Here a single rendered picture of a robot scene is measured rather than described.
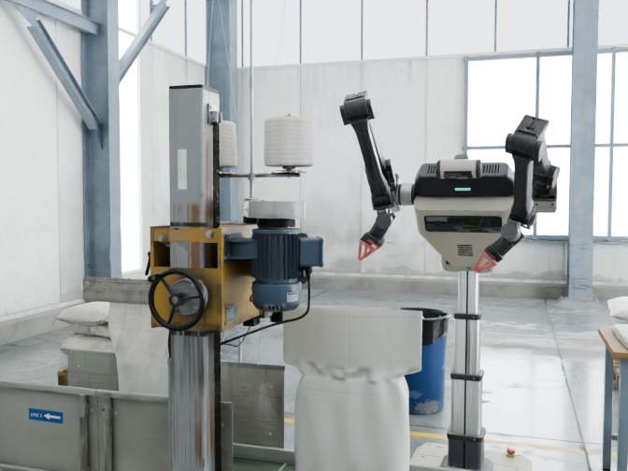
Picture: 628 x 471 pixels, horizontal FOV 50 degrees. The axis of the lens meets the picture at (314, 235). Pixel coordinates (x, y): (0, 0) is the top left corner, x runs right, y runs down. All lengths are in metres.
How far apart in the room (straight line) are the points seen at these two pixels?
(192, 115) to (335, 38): 8.97
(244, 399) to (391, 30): 8.48
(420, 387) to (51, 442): 2.56
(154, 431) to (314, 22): 9.20
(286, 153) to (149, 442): 1.13
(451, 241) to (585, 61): 7.46
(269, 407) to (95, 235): 5.69
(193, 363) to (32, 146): 5.74
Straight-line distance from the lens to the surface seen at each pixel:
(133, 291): 2.68
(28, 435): 2.82
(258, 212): 1.99
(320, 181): 10.70
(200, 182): 2.02
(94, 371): 3.24
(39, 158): 7.70
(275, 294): 2.00
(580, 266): 9.88
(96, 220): 8.28
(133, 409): 2.53
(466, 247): 2.75
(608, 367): 3.87
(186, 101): 2.06
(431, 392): 4.61
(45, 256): 7.76
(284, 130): 2.13
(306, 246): 2.02
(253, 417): 2.91
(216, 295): 2.01
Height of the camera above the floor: 1.42
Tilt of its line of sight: 3 degrees down
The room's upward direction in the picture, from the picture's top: straight up
